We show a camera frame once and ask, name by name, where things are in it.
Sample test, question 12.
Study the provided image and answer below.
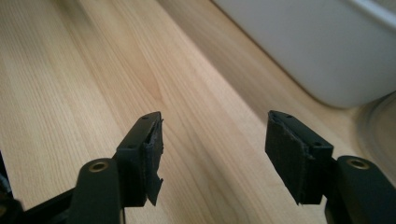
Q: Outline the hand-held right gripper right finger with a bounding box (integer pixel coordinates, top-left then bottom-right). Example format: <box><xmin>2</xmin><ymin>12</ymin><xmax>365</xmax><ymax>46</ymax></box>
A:
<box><xmin>264</xmin><ymin>109</ymin><xmax>336</xmax><ymax>206</ymax></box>

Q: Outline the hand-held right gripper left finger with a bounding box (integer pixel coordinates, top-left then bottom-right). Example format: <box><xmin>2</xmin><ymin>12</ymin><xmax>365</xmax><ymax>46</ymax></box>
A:
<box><xmin>116</xmin><ymin>110</ymin><xmax>165</xmax><ymax>209</ymax></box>

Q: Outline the white compartment organizer box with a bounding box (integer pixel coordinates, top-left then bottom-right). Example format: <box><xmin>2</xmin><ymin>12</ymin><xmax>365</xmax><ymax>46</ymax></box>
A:
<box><xmin>211</xmin><ymin>0</ymin><xmax>396</xmax><ymax>109</ymax></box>

